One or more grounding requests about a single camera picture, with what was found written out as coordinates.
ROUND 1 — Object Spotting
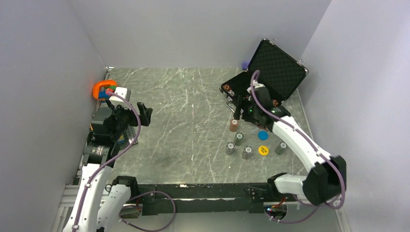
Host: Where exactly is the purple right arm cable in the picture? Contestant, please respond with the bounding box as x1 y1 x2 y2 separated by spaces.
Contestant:
249 70 347 224

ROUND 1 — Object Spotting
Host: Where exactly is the purple object behind case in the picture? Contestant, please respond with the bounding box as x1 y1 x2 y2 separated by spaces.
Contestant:
241 61 249 71

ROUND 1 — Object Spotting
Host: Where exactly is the red poker chip stack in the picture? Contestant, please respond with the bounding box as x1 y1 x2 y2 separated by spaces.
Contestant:
229 119 239 132

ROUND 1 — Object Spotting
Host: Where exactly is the blue round button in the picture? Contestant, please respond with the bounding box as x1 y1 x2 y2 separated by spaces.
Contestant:
257 130 269 141

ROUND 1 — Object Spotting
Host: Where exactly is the black poker chip case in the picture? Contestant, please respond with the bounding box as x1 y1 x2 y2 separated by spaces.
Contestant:
220 38 309 126

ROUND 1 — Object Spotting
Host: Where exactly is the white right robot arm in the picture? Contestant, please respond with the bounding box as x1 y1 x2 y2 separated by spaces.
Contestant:
236 82 347 206

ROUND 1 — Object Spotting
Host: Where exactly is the yellow dealer button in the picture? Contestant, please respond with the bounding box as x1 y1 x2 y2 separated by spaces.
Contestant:
258 145 269 156

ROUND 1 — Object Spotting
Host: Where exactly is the aluminium frame rail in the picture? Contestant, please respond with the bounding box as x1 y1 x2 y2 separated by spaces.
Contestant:
59 185 79 207

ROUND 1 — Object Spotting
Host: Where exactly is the perforated metal plate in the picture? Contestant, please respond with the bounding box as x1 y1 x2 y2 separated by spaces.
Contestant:
118 126 138 150

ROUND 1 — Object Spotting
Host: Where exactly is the orange plastic bowl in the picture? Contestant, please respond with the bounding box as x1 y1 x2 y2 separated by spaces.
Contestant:
92 80 117 101

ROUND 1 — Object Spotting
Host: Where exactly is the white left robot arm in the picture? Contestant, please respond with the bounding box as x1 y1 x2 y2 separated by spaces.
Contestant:
63 102 153 232

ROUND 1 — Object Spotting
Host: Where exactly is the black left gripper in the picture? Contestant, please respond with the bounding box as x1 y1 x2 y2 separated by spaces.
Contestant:
106 98 152 140

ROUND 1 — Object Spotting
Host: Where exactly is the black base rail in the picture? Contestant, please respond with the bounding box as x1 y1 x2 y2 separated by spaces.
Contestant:
110 175 298 216

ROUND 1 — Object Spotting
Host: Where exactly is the blue toy block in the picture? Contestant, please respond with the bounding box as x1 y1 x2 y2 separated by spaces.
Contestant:
98 91 110 101

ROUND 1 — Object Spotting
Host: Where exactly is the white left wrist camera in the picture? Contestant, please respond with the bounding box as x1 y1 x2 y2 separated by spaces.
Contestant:
109 87 131 109

